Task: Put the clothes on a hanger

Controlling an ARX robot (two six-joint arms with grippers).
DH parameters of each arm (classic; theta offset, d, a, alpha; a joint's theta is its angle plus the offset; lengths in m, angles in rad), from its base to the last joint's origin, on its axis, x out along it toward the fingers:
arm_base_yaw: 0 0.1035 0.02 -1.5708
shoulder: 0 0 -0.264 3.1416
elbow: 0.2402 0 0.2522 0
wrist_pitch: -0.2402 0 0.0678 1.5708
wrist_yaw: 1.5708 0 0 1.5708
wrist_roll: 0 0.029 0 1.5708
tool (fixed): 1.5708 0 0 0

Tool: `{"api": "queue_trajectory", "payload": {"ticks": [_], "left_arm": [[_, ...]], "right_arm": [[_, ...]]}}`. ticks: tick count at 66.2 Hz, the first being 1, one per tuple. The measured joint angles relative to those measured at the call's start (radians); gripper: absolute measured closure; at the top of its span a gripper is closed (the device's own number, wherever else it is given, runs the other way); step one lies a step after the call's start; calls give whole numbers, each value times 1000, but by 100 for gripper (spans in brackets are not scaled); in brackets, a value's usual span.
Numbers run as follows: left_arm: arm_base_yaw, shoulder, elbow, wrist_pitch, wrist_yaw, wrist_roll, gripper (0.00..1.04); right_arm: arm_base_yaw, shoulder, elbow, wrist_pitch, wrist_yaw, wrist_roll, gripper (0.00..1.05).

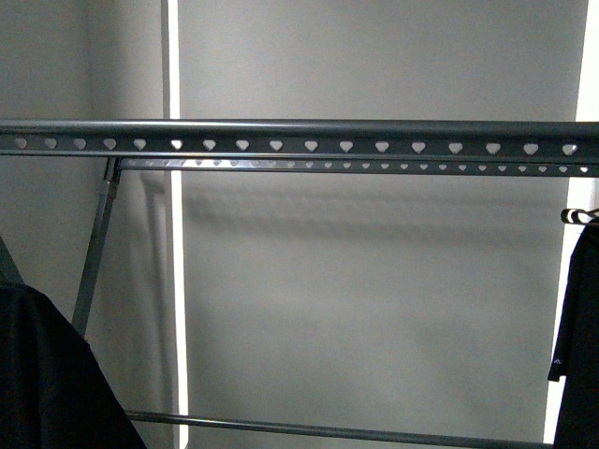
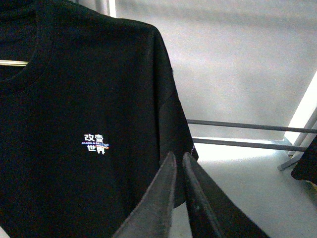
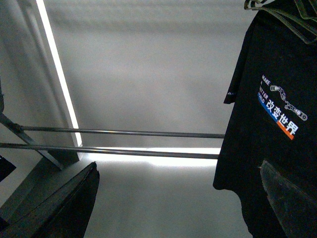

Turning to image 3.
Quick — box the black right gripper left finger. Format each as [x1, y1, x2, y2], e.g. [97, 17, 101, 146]
[0, 162, 100, 238]

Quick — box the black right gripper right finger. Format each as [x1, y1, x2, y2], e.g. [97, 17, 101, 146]
[260, 160, 317, 238]

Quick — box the metal hanger of printed shirt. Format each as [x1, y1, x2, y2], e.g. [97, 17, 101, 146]
[244, 0, 317, 46]

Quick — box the lower thin metal rod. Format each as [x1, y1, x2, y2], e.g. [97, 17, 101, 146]
[0, 143, 218, 159]

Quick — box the thin metal rod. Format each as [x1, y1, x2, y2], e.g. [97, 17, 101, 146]
[0, 143, 218, 159]
[20, 126, 225, 139]

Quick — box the upper thin metal rod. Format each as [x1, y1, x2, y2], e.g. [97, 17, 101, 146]
[20, 126, 225, 139]

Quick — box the black printed t-shirt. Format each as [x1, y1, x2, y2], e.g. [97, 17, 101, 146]
[213, 11, 317, 238]

